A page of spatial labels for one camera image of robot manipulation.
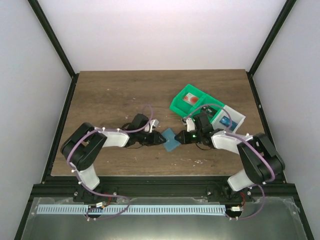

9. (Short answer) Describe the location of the blue card holder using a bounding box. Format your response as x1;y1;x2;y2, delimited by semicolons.
162;128;181;152

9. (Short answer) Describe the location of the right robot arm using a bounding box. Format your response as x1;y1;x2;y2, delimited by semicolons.
174;113;285;192

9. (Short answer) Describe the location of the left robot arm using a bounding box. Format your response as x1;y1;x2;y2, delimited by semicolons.
60;113;166;191

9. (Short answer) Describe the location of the black card in bin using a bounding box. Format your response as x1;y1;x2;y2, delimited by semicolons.
201;106;217;118

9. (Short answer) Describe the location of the red white card in bin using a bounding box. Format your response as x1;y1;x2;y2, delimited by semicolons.
183;92;199;106

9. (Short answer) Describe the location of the blue card in bin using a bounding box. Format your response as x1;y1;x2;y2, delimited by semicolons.
219;116;238;131

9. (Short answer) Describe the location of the green bin far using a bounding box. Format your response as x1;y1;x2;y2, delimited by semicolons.
169;84;206;118

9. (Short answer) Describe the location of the green bin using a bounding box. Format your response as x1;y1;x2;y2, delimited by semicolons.
190;94;225;123
169;84;206;118

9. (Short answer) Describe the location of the white bin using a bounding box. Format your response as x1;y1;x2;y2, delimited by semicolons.
211;105;246;133

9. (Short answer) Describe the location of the green bin middle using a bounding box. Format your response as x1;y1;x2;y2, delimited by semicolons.
190;94;225;123

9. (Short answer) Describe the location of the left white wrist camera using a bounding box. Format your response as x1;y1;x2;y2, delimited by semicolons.
144;119;159;133

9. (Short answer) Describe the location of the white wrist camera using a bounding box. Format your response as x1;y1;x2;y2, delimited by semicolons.
181;117;196;132
144;119;159;133

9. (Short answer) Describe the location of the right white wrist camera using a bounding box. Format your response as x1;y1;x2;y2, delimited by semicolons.
181;117;196;132

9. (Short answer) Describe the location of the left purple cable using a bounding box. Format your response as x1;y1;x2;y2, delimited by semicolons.
66;104;154;222

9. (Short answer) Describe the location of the purple cable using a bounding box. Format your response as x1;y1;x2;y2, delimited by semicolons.
66;104;154;222
183;103;277;221

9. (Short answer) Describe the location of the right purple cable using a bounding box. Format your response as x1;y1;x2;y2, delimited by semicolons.
183;103;277;221

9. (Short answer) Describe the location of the white slotted cable duct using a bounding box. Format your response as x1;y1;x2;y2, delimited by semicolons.
34;204;226;216

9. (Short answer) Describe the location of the metal base plate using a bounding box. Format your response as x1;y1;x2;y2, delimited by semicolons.
16;197;308;240

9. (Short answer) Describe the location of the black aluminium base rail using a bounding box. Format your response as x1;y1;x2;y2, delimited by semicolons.
32;174;296;201

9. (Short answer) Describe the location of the black frame post right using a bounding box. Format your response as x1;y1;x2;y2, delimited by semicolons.
248;0;297;76

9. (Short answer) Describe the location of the black frame post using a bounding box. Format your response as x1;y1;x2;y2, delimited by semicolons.
248;0;297;76
26;0;77;78

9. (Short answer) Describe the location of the black frame post left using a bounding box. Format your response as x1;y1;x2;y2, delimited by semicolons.
26;0;77;78

